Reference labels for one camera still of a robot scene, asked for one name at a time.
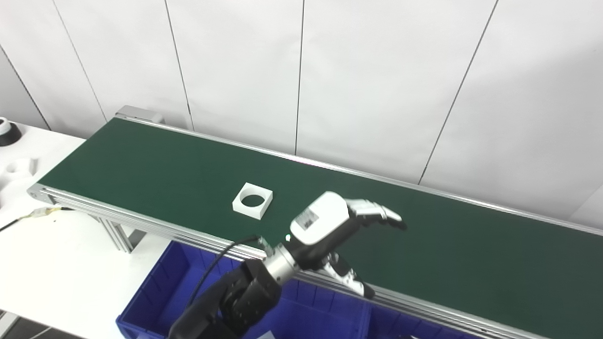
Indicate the grey conveyor end housing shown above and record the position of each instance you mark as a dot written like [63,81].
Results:
[139,114]

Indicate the aluminium conveyor leg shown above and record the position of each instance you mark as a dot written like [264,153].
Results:
[118,235]

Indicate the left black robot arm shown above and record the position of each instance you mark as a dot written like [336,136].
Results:
[249,292]

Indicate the white square part round hole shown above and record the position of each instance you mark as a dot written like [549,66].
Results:
[268,335]
[247,213]

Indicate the green conveyor belt aluminium frame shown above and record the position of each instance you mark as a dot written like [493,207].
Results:
[424,245]

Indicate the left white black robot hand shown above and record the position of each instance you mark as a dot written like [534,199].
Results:
[315,216]

